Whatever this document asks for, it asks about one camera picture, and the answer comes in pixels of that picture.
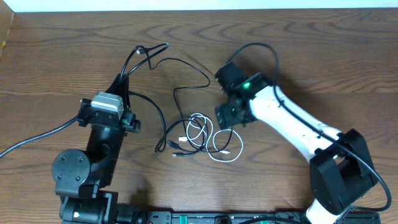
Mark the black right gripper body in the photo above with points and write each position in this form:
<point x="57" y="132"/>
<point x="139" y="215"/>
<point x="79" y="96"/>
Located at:
<point x="231" y="116"/>

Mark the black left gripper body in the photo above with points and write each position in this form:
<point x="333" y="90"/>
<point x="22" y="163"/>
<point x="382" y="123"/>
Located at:
<point x="133" y="124"/>

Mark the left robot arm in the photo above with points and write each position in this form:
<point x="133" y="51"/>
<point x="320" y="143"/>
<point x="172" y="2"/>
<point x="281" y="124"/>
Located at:
<point x="80" y="176"/>

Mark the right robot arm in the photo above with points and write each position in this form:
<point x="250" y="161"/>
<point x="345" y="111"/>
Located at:
<point x="340" y="163"/>

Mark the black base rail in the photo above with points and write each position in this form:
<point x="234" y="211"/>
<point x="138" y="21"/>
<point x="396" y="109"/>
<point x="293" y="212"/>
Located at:
<point x="248" y="217"/>

